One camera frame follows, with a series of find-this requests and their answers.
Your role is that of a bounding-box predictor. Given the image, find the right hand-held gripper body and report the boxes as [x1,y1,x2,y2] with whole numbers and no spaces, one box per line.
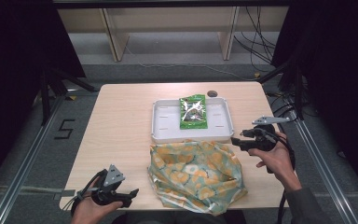
[243,116,292,153]

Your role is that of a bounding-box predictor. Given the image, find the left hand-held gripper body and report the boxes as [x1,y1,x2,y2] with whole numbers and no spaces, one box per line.
[91,164,126,206]

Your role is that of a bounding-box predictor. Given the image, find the green snack packet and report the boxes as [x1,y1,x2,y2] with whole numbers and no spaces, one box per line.
[179,93,209,131]

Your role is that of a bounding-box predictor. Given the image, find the green yellow patterned cloth bag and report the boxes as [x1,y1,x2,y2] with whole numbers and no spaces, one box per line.
[147,139,249,217]

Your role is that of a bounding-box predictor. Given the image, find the white plastic tray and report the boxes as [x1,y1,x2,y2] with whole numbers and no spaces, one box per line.
[150,97,235,144]

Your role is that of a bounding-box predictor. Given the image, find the person's right hand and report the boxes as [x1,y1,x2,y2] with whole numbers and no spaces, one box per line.
[247,133,302,193]

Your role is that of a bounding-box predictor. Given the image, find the person's left hand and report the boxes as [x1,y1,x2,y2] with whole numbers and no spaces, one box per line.
[71,178,124,224]

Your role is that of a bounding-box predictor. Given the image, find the black metal stand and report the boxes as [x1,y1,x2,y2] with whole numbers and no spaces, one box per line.
[256,58,306,121]
[39,66,100,126]

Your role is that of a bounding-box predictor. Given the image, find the black curtain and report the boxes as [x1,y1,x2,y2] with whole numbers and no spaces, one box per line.
[0,0,87,199]
[270,0,358,202]

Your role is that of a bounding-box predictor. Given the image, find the light wooden desk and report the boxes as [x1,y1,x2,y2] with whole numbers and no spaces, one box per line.
[52,0,290,63]

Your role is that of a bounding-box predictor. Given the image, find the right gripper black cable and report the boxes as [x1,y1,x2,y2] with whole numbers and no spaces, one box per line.
[255,128,296,224]

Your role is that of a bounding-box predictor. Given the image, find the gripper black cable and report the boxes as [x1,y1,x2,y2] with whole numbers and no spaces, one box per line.
[62,169,107,213]
[255,128,296,224]

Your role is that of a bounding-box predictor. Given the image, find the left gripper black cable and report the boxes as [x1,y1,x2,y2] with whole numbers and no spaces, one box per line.
[62,169,107,213]

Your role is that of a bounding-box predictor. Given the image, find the black floor cables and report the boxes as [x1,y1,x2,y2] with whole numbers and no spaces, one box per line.
[266,90,317,124]

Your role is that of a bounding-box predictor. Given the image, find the aluminium floor rail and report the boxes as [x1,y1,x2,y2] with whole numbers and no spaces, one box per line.
[287,108,358,224]
[0,92,67,224]

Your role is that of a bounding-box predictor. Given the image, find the hanging black cables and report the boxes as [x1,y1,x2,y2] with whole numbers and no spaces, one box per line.
[232,6,278,73]

